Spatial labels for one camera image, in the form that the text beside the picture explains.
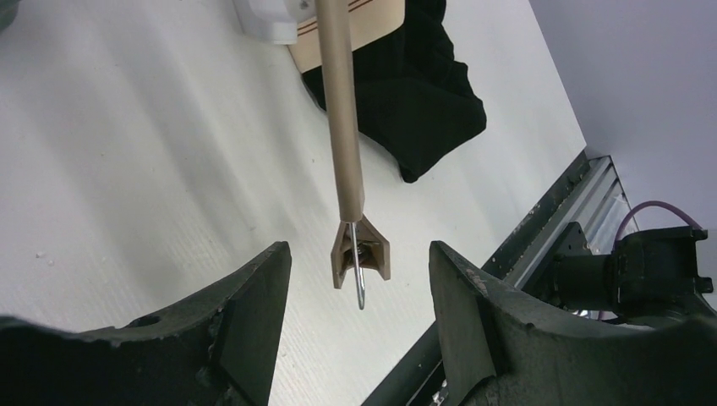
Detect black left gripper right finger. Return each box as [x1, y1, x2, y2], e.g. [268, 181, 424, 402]
[429, 241, 716, 405]

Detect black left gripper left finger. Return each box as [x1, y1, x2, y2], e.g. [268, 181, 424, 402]
[1, 242, 292, 405]

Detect black underwear white waistband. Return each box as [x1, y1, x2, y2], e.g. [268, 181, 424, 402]
[288, 0, 487, 184]

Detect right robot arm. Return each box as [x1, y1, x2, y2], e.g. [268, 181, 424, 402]
[429, 223, 716, 405]

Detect white right pole base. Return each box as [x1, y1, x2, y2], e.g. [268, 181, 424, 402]
[232, 0, 298, 45]

